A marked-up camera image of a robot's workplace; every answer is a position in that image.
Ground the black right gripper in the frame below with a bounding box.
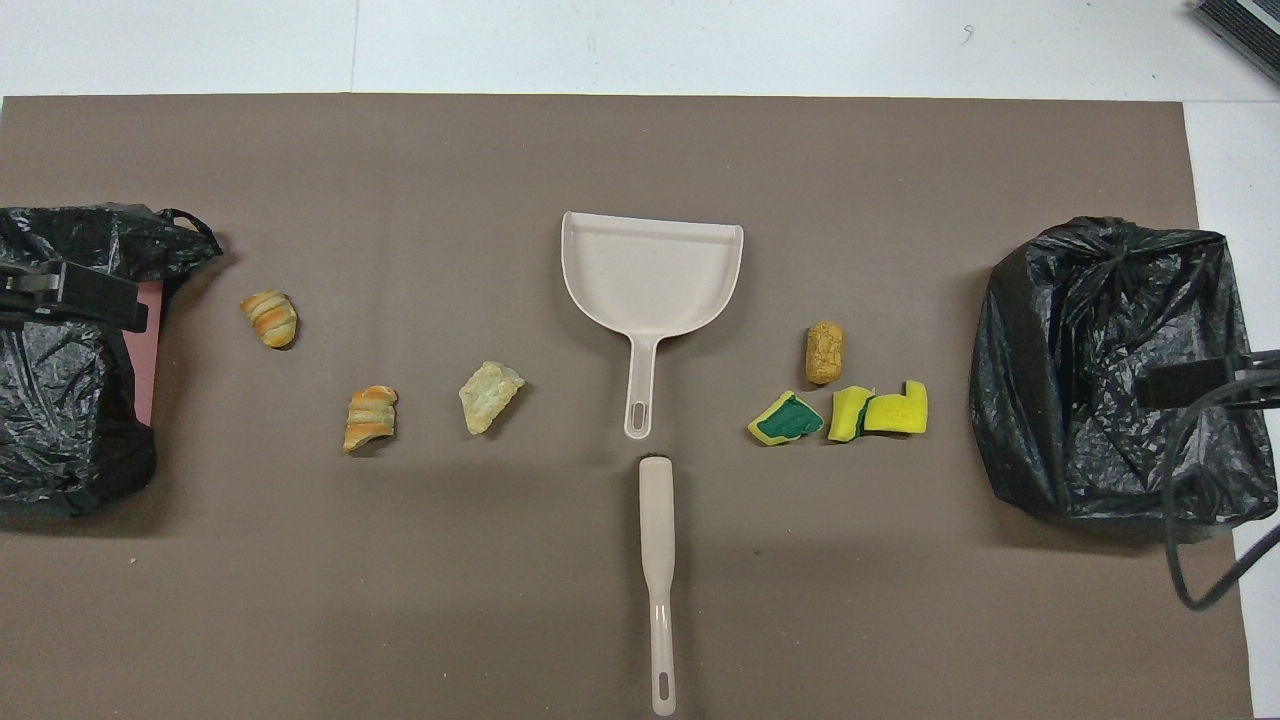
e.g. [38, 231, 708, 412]
[1135, 348, 1280, 409]

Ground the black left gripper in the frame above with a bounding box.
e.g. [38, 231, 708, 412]
[0, 260, 149, 333]

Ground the large yellow sponge piece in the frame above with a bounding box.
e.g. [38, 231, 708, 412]
[864, 380, 929, 435]

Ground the small yellow sponge piece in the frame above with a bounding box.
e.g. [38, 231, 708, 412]
[828, 386, 877, 443]

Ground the brown bread roll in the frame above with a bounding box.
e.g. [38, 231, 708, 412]
[805, 320, 845, 386]

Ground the pale bread chunk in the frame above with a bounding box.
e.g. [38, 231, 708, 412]
[458, 361, 526, 436]

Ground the green and yellow sponge piece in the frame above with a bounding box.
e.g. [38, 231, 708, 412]
[747, 390, 825, 447]

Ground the beige plastic dustpan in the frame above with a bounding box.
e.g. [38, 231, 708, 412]
[560, 210, 745, 441]

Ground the beige brush with black bristles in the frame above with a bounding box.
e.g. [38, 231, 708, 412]
[638, 455, 678, 717]

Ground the black bag lining pink bin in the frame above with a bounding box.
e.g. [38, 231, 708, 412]
[0, 204, 224, 519]

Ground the black trash bag bin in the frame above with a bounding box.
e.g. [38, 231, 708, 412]
[968, 216, 1279, 531]

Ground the grey ribbed device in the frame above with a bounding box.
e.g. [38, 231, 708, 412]
[1192, 0, 1280, 83]

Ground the brown paper table mat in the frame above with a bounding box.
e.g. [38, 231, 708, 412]
[0, 93, 1256, 720]

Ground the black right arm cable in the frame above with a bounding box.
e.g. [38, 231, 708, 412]
[1160, 375, 1280, 611]

